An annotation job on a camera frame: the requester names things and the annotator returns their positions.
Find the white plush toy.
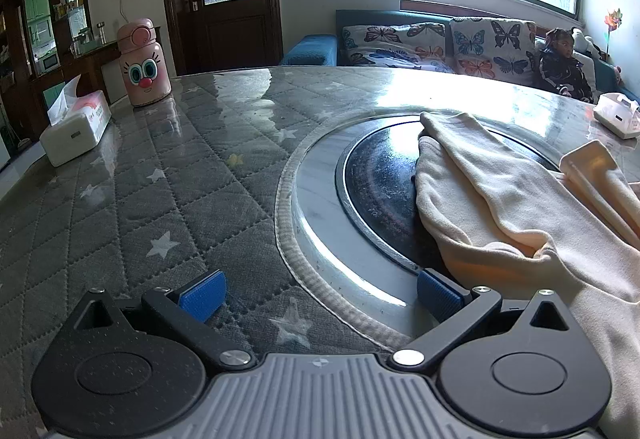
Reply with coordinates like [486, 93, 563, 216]
[570, 28, 601, 60]

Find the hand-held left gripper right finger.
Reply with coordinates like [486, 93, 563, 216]
[391, 269, 577, 373]

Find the dark wooden sideboard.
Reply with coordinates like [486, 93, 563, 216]
[70, 39, 126, 105]

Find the colourful pinwheel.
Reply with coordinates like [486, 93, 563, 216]
[602, 9, 624, 61]

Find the butterfly print cushion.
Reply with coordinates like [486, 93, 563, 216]
[342, 22, 453, 72]
[449, 18, 538, 87]

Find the pink cartoon water bottle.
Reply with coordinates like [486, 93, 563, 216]
[117, 18, 172, 107]

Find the blue sofa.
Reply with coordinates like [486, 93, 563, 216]
[280, 9, 640, 105]

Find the cream garment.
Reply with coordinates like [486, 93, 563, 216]
[414, 112, 640, 439]

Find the dark wooden display cabinet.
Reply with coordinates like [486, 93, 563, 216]
[0, 0, 93, 92]

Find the round black induction cooktop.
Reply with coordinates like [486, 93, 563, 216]
[335, 116, 561, 277]

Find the pink white tissue pack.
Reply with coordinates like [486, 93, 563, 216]
[592, 92, 640, 140]

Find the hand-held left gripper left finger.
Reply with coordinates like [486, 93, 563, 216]
[70, 270, 257, 373]

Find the white tissue box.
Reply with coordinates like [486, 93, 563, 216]
[39, 74, 112, 167]

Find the pale green box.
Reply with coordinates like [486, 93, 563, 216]
[42, 82, 66, 110]

